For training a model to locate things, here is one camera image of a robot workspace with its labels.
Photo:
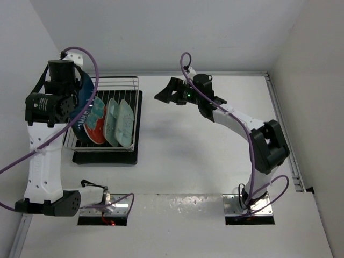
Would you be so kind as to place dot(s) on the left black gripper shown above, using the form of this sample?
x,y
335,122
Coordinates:
x,y
76,85

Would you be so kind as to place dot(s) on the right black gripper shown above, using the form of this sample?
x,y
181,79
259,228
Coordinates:
x,y
166,94

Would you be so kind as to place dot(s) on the dark blue leaf-shaped dish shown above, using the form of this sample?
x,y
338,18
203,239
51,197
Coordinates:
x,y
83,95

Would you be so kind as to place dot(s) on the red and teal round plate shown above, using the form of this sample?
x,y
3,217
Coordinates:
x,y
94,123

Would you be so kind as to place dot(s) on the light teal divided rectangular plate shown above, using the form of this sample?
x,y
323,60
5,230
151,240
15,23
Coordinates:
x,y
112,110

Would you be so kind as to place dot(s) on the round dark teal plate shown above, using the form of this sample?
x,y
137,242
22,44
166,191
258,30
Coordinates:
x,y
79,131

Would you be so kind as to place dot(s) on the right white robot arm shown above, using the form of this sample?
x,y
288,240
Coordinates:
x,y
268,148

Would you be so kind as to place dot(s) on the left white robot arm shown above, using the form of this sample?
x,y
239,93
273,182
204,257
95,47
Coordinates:
x,y
47,113

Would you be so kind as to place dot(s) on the black drip tray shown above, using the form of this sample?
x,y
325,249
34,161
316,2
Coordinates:
x,y
130,158

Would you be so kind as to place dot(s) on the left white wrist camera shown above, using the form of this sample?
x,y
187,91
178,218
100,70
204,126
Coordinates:
x,y
74,57

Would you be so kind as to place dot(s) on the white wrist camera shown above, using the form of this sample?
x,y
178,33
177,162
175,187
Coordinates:
x,y
190,73
74,57

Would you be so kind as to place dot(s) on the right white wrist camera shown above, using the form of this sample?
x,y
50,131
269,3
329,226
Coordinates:
x,y
190,73

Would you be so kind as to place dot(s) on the metal wire dish rack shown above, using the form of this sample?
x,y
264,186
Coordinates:
x,y
118,88

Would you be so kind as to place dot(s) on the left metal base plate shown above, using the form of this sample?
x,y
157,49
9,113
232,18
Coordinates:
x,y
112,205

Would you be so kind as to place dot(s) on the metal base plate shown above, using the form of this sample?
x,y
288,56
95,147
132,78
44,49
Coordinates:
x,y
112,205
232,207

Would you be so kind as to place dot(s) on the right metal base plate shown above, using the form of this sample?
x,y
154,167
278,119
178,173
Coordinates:
x,y
232,207

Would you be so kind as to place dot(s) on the aluminium frame rail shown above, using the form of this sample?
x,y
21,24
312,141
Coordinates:
x,y
295,172

